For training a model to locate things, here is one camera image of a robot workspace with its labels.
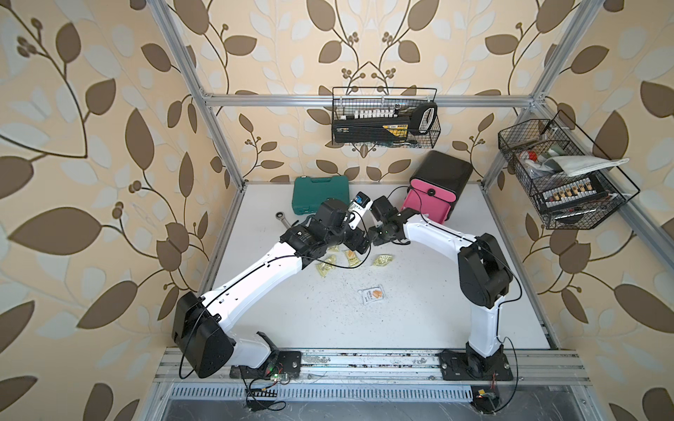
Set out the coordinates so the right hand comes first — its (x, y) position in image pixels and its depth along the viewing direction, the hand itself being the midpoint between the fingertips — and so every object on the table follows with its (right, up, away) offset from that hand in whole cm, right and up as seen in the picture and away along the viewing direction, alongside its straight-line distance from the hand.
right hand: (379, 234), depth 96 cm
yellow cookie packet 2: (-10, -9, 0) cm, 14 cm away
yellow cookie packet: (-20, -12, -4) cm, 24 cm away
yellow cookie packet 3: (+1, -9, -2) cm, 9 cm away
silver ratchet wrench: (-40, +6, +13) cm, 43 cm away
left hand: (-6, +5, -22) cm, 23 cm away
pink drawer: (+20, +13, +4) cm, 24 cm away
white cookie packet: (-3, -19, -9) cm, 22 cm away
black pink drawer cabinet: (+21, +18, +1) cm, 28 cm away
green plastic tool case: (-28, +17, +19) cm, 38 cm away
